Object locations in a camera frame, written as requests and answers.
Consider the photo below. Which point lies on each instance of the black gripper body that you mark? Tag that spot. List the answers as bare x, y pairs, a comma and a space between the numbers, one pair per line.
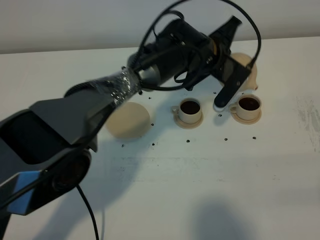
214, 51

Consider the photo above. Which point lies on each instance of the beige right cup saucer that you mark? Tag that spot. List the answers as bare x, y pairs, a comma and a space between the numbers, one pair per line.
246, 117

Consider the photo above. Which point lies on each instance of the beige right teacup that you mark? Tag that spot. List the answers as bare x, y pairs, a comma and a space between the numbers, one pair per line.
248, 102

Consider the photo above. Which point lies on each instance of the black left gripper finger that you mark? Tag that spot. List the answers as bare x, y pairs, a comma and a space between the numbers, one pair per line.
225, 34

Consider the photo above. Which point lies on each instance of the beige cup saucer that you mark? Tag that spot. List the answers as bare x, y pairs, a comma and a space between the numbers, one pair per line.
246, 117
187, 121

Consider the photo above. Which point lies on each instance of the beige teapot saucer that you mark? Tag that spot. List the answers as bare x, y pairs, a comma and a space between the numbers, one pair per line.
130, 121

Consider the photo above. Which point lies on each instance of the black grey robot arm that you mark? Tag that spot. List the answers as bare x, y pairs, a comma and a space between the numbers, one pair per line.
45, 150

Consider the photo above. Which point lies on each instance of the beige left cup saucer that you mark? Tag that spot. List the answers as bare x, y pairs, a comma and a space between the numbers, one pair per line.
187, 121

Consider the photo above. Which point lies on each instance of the beige left teacup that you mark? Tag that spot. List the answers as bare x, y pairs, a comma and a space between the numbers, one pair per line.
189, 106

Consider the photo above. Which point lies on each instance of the beige teacup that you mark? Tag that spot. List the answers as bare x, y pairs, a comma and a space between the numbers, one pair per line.
189, 106
248, 102

